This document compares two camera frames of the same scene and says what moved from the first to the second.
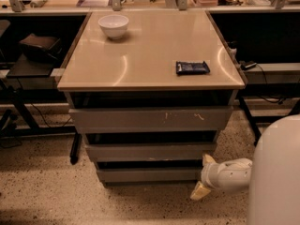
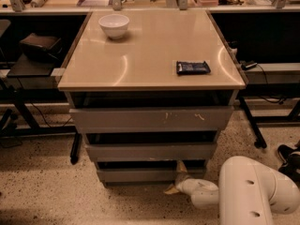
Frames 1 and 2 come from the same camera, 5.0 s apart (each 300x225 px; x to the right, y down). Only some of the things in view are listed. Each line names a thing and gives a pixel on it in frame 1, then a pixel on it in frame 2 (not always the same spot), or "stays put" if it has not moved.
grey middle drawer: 152,152 stays put
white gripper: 207,173 to 185,184
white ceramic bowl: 113,25 stays put
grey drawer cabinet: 151,105 stays put
